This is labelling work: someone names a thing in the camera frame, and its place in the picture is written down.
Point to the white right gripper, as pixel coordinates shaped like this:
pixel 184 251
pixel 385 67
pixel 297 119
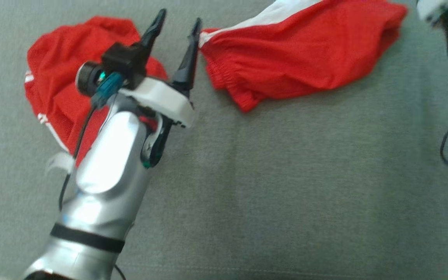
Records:
pixel 434 8

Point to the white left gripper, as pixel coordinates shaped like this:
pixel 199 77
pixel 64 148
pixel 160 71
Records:
pixel 165 101

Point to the red garment thin white stripes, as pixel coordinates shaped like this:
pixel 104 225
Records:
pixel 64 50

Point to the red garment broad white band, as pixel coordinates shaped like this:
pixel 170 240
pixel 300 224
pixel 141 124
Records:
pixel 294 54

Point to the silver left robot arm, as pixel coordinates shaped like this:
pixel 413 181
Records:
pixel 107 167

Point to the grey fabric sofa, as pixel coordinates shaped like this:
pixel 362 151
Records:
pixel 286 194

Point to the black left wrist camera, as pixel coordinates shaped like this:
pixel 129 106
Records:
pixel 123 58

